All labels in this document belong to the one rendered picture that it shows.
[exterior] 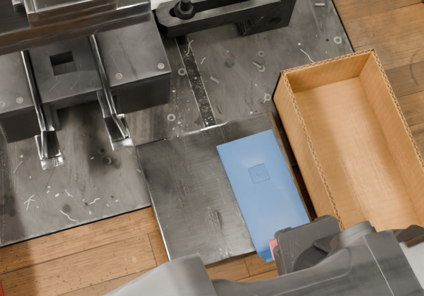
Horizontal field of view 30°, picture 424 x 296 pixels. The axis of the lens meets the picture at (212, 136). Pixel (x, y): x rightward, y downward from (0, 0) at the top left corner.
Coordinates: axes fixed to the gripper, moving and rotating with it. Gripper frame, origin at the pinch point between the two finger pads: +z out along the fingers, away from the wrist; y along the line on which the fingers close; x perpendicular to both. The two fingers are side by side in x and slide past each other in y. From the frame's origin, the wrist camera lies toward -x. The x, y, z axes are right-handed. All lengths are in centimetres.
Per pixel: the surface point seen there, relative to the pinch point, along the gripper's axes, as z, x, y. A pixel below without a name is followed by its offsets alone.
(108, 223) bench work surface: 8.9, 17.3, 7.0
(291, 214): 3.1, -2.5, 3.0
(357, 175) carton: 5.7, -12.6, 4.3
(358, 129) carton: 8.4, -15.2, 9.2
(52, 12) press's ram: -9.3, 18.3, 30.8
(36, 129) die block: 13.5, 21.9, 19.3
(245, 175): 6.3, 0.7, 8.3
